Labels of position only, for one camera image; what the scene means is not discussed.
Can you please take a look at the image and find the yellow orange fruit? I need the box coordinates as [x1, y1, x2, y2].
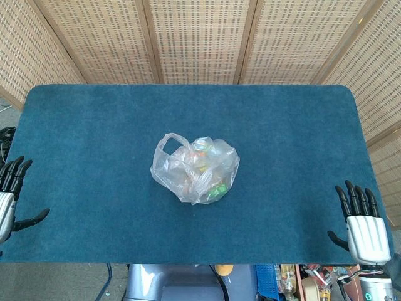
[214, 264, 234, 277]

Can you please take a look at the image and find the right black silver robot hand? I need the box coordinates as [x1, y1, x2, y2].
[327, 180, 392, 266]

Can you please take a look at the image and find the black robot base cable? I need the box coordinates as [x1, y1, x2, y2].
[209, 265, 229, 301]

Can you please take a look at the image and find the blue floor cable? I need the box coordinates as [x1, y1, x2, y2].
[95, 263, 113, 301]

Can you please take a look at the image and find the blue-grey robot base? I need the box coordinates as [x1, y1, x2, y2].
[124, 263, 261, 301]

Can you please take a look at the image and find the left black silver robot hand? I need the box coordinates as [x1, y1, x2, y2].
[0, 156, 51, 244]

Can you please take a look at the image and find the woven bamboo folding screen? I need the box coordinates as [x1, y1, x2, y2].
[0, 0, 401, 226]

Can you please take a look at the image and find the pink box with clutter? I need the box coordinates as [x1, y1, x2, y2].
[294, 264, 369, 301]

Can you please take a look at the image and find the clear plastic bag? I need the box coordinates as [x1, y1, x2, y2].
[150, 133, 241, 206]

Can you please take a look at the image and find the black device on floor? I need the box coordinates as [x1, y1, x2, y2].
[0, 127, 17, 149]

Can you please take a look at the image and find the green item in bag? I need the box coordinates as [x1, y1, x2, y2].
[206, 184, 228, 200]

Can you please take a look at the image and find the blue plastic crate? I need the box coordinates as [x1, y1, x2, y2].
[255, 264, 280, 301]

